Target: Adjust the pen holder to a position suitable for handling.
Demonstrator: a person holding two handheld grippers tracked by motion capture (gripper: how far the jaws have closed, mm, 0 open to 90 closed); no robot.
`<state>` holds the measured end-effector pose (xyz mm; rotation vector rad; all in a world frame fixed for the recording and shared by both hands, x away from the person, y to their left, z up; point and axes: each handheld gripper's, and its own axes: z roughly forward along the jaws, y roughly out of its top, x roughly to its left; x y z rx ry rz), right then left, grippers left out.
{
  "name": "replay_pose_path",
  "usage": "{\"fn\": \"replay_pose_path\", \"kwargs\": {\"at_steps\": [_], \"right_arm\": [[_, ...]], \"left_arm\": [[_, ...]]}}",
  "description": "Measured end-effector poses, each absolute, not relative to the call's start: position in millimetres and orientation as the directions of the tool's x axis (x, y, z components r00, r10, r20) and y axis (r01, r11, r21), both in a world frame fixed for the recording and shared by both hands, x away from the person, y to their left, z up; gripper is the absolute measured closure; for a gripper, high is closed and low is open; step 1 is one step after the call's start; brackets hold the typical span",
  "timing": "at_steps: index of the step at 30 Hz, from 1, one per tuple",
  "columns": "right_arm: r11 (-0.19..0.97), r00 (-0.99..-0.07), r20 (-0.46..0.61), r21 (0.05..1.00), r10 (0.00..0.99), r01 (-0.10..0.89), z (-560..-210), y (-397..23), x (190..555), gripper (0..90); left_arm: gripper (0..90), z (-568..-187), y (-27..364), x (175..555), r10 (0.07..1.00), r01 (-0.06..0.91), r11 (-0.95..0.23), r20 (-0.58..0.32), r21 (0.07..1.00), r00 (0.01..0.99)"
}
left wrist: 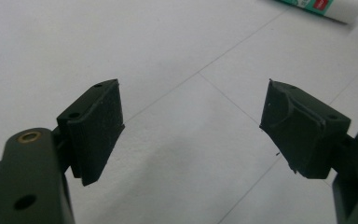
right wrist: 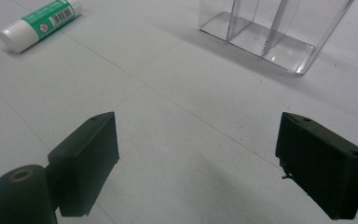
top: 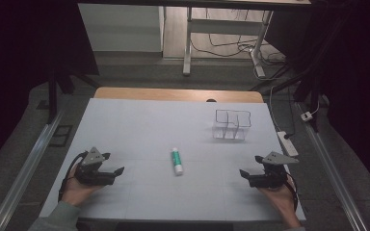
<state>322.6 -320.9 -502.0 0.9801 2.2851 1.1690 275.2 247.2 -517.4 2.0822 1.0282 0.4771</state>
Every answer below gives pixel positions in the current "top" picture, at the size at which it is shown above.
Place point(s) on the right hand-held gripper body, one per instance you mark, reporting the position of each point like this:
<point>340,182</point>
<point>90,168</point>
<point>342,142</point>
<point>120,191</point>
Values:
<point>271,174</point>

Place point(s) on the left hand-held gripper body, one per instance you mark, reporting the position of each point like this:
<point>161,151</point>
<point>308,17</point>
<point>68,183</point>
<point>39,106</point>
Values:
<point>93,170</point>

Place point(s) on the clear plastic divided organizer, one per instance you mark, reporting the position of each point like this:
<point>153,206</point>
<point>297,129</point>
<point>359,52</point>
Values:
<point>232,126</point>

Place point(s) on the green and white glue stick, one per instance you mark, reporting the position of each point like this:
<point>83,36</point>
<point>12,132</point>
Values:
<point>177,161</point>

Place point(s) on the person's right hand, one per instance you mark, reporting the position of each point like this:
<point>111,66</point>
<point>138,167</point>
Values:
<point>277,195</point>

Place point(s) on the person's left hand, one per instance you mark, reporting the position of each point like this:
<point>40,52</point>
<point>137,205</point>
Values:
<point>77,191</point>

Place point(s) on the white power strip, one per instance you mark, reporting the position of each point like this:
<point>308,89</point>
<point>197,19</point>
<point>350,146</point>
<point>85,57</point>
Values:
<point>287,143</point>

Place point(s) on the black floor plate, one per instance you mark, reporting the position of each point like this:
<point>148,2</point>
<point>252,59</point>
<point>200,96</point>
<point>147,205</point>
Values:
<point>61,135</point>

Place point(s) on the white table mat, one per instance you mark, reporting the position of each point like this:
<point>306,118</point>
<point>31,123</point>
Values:
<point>147,128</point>

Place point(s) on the small white adapter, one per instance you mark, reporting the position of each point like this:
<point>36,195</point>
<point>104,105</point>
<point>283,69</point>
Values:
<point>306,116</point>

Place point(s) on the black metal stand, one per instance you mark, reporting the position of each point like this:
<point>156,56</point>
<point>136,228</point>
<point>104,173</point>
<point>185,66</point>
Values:
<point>52,96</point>
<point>313,93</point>

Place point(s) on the dark curtain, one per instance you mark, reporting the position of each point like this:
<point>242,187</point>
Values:
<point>356,80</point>
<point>29,38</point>

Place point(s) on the white cabinet panel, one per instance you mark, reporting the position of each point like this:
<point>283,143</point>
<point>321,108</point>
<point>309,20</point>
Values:
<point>120,27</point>

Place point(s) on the aluminium rail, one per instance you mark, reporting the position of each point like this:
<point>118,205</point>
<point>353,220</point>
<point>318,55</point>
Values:
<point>22,173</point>
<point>334,173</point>

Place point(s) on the white metal desk frame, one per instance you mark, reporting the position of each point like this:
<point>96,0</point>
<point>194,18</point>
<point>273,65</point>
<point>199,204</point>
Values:
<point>224,27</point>

